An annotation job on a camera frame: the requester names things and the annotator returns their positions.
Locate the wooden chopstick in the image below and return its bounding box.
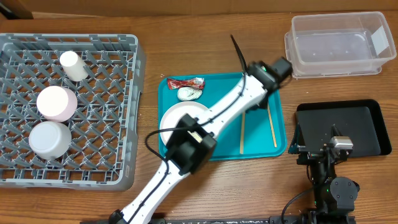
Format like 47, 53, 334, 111
239, 111, 246, 154
267, 104, 277, 148

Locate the white paper cup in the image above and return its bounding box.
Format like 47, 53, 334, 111
60, 51, 88, 82

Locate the grey small bowl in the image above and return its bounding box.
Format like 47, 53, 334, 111
29, 121, 72, 160

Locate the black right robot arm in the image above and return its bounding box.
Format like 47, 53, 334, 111
280, 124, 360, 224

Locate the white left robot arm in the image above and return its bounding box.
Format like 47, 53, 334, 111
108, 57, 292, 223

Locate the grey dishwasher rack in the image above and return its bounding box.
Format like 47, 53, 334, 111
1, 33, 146, 190

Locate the black plastic tray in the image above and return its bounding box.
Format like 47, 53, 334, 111
295, 99, 392, 157

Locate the blue serving tray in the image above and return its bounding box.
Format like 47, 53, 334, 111
158, 73, 287, 161

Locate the clear plastic bin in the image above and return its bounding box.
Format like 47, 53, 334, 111
284, 11, 397, 78

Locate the crumpled white tissue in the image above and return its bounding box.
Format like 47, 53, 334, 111
177, 86, 203, 101

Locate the red snack wrapper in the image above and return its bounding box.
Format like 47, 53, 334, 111
167, 77, 205, 90

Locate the white dirty plate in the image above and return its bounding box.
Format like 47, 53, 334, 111
159, 101, 207, 129

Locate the pink cup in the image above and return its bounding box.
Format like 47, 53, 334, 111
36, 86, 78, 123

